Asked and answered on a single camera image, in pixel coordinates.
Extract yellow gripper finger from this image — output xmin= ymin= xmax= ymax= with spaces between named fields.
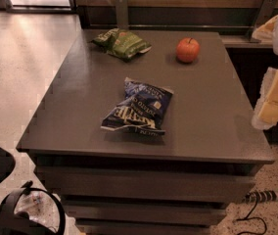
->
xmin=252 ymin=68 xmax=278 ymax=130
xmin=252 ymin=16 xmax=278 ymax=41

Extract red apple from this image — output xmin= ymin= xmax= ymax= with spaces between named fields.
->
xmin=176 ymin=37 xmax=200 ymax=64

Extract white power strip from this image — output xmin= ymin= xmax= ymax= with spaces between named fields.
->
xmin=243 ymin=190 xmax=278 ymax=203

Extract blue kettle chip bag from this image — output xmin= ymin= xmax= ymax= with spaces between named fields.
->
xmin=101 ymin=77 xmax=173 ymax=137

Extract green chip bag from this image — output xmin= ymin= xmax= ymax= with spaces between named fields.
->
xmin=92 ymin=28 xmax=152 ymax=60

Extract dark grey drawer cabinet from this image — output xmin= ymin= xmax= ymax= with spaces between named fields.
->
xmin=17 ymin=29 xmax=274 ymax=235

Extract black headset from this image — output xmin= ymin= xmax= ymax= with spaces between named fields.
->
xmin=0 ymin=181 xmax=66 ymax=235

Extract grey metal bracket right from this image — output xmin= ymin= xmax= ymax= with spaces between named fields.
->
xmin=246 ymin=0 xmax=278 ymax=43

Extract grey metal bracket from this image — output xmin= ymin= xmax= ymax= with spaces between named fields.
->
xmin=116 ymin=0 xmax=129 ymax=29
xmin=246 ymin=0 xmax=278 ymax=43

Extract black cable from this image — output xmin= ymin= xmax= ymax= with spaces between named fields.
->
xmin=236 ymin=196 xmax=268 ymax=235

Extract grey metal bracket left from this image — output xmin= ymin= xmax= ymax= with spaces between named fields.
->
xmin=116 ymin=0 xmax=129 ymax=29

